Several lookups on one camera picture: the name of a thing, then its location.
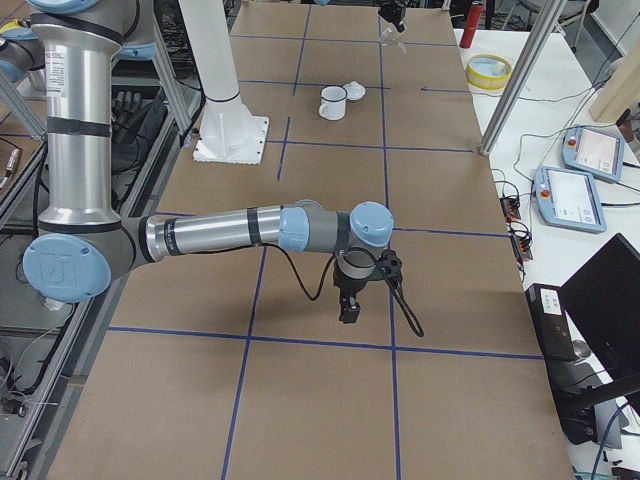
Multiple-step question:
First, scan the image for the far teach pendant tablet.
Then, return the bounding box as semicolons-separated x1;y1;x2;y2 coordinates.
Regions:
561;126;624;183

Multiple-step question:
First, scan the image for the aluminium frame post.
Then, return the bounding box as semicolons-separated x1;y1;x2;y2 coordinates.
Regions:
479;0;567;156

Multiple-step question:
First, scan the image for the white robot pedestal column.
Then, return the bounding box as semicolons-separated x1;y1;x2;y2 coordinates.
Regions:
181;1;269;165

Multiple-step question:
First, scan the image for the black laptop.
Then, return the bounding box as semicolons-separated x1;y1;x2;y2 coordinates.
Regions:
560;233;640;379

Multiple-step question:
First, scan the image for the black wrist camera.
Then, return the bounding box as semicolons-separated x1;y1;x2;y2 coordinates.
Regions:
376;249;403;289

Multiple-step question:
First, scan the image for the white ceramic lid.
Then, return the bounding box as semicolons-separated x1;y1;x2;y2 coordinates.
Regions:
343;81;366;101

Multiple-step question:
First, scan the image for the teach pendant tablet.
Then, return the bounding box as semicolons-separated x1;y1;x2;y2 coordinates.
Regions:
533;166;607;233
561;126;624;183

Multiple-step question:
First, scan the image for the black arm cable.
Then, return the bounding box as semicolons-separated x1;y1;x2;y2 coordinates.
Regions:
259;242;425;337

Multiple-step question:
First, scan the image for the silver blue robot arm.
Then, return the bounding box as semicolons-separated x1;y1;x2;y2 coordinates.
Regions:
22;1;394;323

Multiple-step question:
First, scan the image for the wooden plank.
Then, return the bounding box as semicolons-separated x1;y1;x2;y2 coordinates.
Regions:
589;44;640;123

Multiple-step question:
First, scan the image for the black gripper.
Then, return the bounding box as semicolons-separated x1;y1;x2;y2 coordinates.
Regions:
378;0;406;20
333;257;383;323

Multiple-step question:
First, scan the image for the orange black connector block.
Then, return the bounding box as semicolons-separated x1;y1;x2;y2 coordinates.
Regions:
500;196;521;220

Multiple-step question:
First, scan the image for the red cylinder bottle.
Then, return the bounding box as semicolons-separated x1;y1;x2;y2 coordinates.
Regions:
459;1;485;49

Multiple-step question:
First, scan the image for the clear glass funnel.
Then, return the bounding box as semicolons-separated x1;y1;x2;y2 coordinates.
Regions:
380;25;407;54

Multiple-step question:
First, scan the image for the white enamel cup blue rim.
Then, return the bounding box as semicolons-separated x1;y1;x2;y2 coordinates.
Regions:
318;86;347;121

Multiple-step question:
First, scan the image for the near teach pendant tablet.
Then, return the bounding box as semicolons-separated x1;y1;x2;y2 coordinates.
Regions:
533;166;607;233

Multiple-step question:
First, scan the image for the black computer box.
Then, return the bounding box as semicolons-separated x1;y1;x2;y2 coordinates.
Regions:
525;283;592;362

